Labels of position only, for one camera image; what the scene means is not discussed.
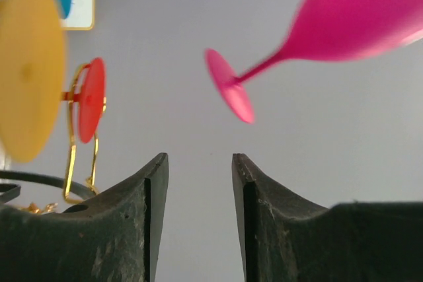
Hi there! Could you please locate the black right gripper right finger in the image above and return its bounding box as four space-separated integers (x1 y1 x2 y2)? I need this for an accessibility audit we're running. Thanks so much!
232 153 422 281

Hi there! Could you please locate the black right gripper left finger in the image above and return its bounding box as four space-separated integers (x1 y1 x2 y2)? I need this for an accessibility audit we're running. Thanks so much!
1 153 169 281

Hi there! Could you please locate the pink wine glass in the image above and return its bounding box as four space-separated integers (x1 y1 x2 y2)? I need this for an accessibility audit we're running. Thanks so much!
204 0 422 123

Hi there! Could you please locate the red wine glass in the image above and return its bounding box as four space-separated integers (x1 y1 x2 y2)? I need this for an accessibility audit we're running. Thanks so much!
62 57 106 143

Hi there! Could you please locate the yellow wine glass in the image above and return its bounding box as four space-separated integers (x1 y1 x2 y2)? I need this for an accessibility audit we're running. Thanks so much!
1 0 66 162

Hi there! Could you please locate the gold wire glass rack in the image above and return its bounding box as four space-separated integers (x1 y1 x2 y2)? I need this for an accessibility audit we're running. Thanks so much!
0 63 107 215

